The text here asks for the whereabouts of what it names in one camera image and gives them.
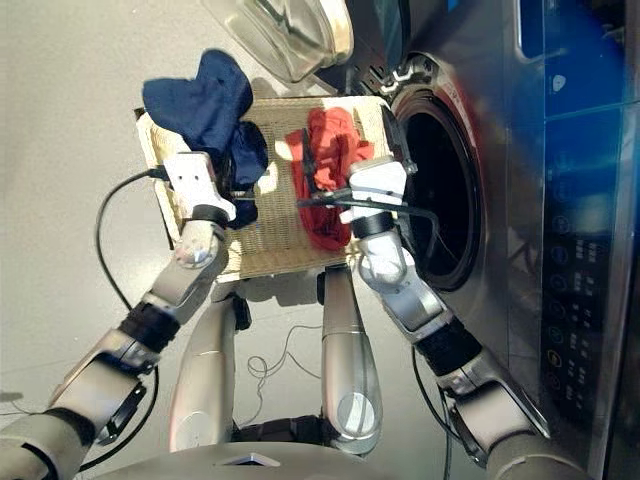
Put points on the round glass washing machine door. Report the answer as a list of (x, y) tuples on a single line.
[(295, 40)]

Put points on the pale woven basket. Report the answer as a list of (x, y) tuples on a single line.
[(280, 225)]

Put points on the navy blue garment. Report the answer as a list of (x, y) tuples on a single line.
[(200, 100)]

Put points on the grey washing machine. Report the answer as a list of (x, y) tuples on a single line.
[(500, 150)]

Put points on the black robot pelvis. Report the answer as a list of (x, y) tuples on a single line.
[(280, 430)]

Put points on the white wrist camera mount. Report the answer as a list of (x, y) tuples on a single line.
[(192, 182), (375, 182)]

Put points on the silver robot torso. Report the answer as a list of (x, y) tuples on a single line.
[(240, 467)]

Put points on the red garment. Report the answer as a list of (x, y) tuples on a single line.
[(330, 145)]

